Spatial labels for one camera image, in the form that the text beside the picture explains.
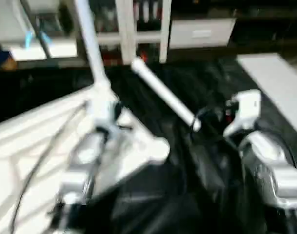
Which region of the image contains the white plastic table leg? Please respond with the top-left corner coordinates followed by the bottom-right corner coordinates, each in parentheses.
top-left (131, 58), bottom-right (202, 132)
top-left (73, 0), bottom-right (112, 93)

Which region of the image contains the white low drawer unit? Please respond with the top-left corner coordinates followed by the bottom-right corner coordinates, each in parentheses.
top-left (169, 19), bottom-right (237, 49)

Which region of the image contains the grey metal pole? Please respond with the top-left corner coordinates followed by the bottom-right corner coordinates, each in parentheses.
top-left (19, 0), bottom-right (54, 59)

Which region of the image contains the white sheet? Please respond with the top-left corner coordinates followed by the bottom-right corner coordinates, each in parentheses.
top-left (236, 53), bottom-right (297, 139)

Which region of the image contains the black work mat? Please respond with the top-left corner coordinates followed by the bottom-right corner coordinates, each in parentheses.
top-left (0, 58), bottom-right (297, 234)

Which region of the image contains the white plastic table top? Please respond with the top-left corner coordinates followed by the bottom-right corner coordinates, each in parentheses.
top-left (0, 83), bottom-right (171, 234)

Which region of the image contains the white glass-door cabinet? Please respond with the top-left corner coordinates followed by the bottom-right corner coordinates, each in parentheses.
top-left (75, 0), bottom-right (172, 65)

